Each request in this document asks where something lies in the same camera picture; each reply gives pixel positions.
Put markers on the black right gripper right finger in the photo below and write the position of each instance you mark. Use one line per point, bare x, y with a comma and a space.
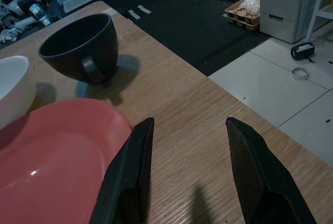
260, 177

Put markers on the black cup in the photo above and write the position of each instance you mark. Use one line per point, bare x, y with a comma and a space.
78, 39

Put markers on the white bowl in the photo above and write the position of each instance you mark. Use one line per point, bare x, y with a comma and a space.
13, 91

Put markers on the black floor mat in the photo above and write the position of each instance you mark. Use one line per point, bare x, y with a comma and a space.
182, 26

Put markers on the white shelf frame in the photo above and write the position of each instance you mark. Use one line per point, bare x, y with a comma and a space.
319, 3

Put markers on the clear plastic bags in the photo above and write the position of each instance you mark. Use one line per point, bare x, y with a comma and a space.
252, 3

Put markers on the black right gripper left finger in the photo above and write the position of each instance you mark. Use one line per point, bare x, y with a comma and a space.
122, 177

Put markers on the brown cardboard tray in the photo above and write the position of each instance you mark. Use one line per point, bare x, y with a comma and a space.
240, 19

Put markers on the white drawer cabinet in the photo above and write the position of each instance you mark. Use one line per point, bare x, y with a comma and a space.
281, 8

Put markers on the pink plate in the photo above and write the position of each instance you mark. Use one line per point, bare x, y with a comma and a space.
52, 161

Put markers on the white tape strip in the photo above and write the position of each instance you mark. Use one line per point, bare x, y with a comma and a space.
144, 9
134, 14

